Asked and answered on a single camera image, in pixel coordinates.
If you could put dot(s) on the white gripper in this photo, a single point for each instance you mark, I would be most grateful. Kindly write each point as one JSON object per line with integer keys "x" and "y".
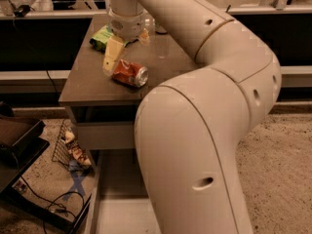
{"x": 128, "y": 26}

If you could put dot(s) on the crushed red coke can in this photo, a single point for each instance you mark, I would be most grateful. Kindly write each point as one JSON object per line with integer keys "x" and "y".
{"x": 130, "y": 73}

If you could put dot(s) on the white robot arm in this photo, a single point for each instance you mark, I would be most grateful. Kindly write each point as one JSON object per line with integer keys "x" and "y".
{"x": 187, "y": 129}

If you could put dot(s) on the green chip bag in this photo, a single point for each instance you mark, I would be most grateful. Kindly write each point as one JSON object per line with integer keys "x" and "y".
{"x": 100, "y": 39}

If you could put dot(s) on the grey drawer cabinet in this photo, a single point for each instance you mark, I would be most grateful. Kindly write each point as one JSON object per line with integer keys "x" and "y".
{"x": 89, "y": 96}

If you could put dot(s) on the snack packet in basket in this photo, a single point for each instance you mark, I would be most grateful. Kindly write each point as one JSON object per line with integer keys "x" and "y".
{"x": 75, "y": 150}

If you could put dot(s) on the blue tape cross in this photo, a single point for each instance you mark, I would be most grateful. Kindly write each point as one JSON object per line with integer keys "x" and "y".
{"x": 78, "y": 174}

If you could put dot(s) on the open bottom drawer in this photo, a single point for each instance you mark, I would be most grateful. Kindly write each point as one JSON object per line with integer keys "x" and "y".
{"x": 119, "y": 202}

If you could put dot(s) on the middle drawer with black handle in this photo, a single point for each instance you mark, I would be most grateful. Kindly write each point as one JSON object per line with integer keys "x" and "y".
{"x": 105, "y": 135}

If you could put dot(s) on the wire mesh basket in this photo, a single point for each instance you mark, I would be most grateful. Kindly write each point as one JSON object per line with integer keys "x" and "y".
{"x": 60, "y": 153}

